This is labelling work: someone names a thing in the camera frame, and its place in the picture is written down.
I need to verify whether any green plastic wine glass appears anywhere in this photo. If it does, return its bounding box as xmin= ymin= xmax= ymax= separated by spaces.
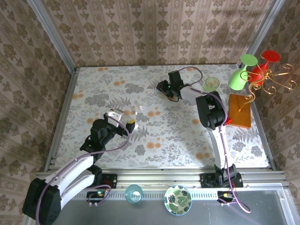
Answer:
xmin=227 ymin=53 xmax=258 ymax=91

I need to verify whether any translucent green cup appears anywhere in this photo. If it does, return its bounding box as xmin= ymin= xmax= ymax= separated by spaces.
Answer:
xmin=203 ymin=76 xmax=221 ymax=92

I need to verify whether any orange wooden base board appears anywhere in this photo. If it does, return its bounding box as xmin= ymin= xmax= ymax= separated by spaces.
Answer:
xmin=228 ymin=93 xmax=252 ymax=129

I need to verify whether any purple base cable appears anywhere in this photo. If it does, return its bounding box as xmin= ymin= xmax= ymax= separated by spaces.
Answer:
xmin=87 ymin=184 xmax=111 ymax=207
xmin=219 ymin=185 xmax=252 ymax=214

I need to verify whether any teal glass tumbler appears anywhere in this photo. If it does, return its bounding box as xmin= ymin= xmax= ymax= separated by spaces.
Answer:
xmin=124 ymin=184 xmax=143 ymax=204

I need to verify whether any black controller board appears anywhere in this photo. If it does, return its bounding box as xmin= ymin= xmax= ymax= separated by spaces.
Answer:
xmin=87 ymin=191 xmax=109 ymax=203
xmin=217 ymin=191 xmax=235 ymax=203

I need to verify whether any red plastic wine glass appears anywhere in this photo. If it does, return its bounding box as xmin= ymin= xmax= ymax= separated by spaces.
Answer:
xmin=248 ymin=50 xmax=281 ymax=86

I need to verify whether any aluminium frame post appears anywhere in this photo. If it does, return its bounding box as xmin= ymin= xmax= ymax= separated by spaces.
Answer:
xmin=245 ymin=0 xmax=286 ymax=65
xmin=26 ymin=0 xmax=77 ymax=72

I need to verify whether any gold wire stand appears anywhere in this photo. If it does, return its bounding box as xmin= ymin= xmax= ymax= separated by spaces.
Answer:
xmin=239 ymin=52 xmax=300 ymax=111

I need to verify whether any aluminium table side rail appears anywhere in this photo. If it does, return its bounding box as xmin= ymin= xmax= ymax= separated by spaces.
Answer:
xmin=248 ymin=103 xmax=277 ymax=171
xmin=44 ymin=67 xmax=79 ymax=172

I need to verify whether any leaf print bowl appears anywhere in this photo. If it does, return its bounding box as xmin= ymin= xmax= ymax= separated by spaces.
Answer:
xmin=163 ymin=184 xmax=193 ymax=216

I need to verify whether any aluminium mounting rail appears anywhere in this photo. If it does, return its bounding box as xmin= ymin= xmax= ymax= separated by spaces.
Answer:
xmin=36 ymin=166 xmax=288 ymax=200

